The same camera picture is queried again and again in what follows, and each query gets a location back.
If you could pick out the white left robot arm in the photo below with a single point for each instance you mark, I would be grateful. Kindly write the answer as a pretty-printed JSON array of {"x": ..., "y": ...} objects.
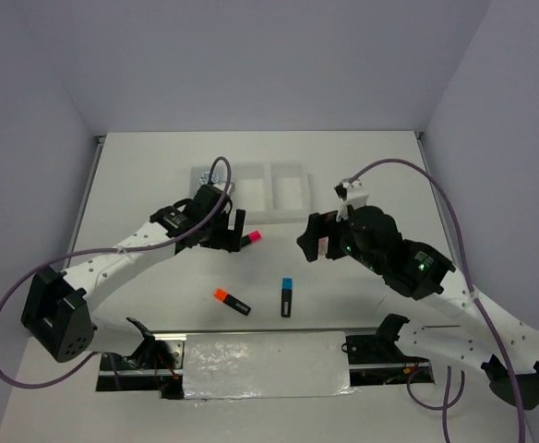
[{"x": 61, "y": 305}]

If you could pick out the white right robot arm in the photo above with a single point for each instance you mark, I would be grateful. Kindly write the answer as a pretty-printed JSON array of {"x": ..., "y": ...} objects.
[{"x": 498, "y": 346}]

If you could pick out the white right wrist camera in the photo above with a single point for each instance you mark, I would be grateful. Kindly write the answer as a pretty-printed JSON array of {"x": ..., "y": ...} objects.
[{"x": 352, "y": 195}]

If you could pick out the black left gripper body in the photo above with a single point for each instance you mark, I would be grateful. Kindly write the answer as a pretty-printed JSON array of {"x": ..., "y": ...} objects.
[{"x": 215, "y": 234}]

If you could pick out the blue highlighter marker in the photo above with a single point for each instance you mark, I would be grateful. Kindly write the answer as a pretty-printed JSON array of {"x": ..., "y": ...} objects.
[{"x": 286, "y": 297}]

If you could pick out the pink highlighter marker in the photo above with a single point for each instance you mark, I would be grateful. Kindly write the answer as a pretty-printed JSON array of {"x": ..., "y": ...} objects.
[{"x": 250, "y": 238}]

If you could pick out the white three-compartment foam tray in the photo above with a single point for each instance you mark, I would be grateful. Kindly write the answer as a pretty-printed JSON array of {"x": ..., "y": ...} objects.
[{"x": 271, "y": 192}]

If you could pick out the silver foil-covered base plate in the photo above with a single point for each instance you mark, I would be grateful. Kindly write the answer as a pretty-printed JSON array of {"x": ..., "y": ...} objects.
[{"x": 248, "y": 365}]

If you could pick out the blue paint jar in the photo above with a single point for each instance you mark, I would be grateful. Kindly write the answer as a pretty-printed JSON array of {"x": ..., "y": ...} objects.
[
  {"x": 209, "y": 177},
  {"x": 322, "y": 247}
]

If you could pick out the orange highlighter marker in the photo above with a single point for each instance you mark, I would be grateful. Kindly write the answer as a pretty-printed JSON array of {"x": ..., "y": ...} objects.
[{"x": 231, "y": 301}]

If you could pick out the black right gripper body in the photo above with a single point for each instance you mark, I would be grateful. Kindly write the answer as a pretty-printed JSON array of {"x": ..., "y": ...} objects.
[{"x": 364, "y": 257}]

